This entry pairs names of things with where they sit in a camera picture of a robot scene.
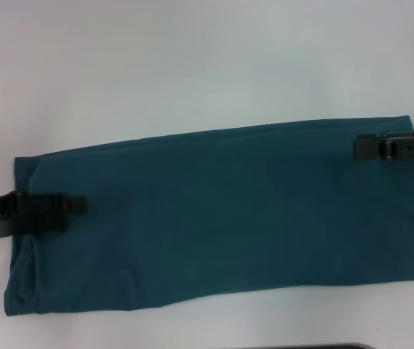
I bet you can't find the teal T-shirt with FREE print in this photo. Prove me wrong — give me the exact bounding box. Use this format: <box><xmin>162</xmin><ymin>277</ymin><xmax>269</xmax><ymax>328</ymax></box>
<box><xmin>3</xmin><ymin>115</ymin><xmax>414</xmax><ymax>321</ymax></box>

